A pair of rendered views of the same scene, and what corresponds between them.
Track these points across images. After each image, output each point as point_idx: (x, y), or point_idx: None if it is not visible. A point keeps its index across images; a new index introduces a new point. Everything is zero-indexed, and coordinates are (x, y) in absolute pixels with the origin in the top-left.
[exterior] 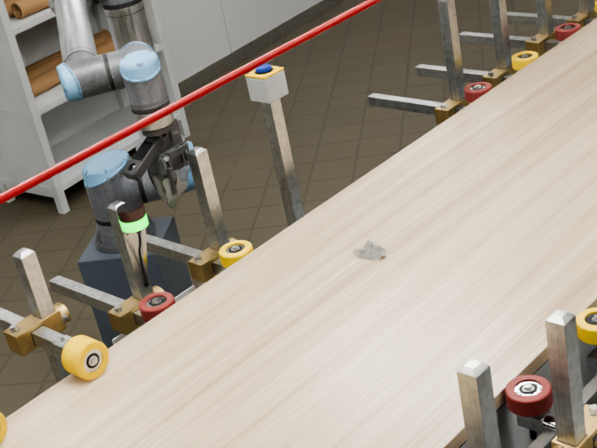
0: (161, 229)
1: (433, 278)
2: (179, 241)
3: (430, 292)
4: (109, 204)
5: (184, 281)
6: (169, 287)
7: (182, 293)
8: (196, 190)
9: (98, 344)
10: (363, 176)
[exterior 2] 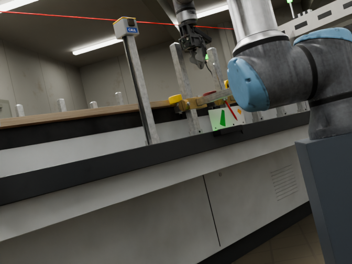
0: (308, 141)
1: None
2: (314, 180)
3: None
4: (213, 47)
5: (321, 220)
6: (307, 187)
7: (213, 109)
8: (184, 64)
9: None
10: (97, 108)
